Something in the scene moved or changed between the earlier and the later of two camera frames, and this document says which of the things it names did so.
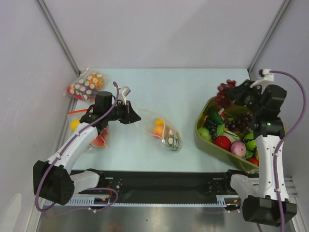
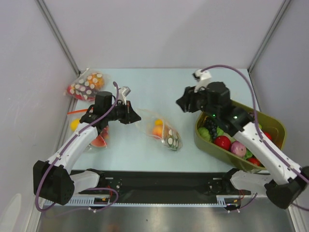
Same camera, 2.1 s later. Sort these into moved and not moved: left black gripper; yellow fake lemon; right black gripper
Moved: right black gripper
Not moved: yellow fake lemon; left black gripper
